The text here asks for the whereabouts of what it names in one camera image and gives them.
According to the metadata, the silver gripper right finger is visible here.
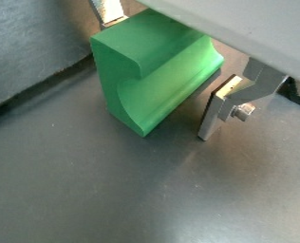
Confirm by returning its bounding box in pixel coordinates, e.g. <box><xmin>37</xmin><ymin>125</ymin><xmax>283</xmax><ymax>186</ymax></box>
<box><xmin>199</xmin><ymin>58</ymin><xmax>288</xmax><ymax>140</ymax></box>

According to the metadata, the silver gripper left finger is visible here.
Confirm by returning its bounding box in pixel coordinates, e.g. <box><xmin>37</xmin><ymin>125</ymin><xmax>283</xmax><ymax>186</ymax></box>
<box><xmin>89</xmin><ymin>0</ymin><xmax>128</xmax><ymax>29</ymax></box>

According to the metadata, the green arch block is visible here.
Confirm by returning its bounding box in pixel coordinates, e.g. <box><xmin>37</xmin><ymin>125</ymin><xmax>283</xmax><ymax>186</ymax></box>
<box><xmin>90</xmin><ymin>9</ymin><xmax>224</xmax><ymax>136</ymax></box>

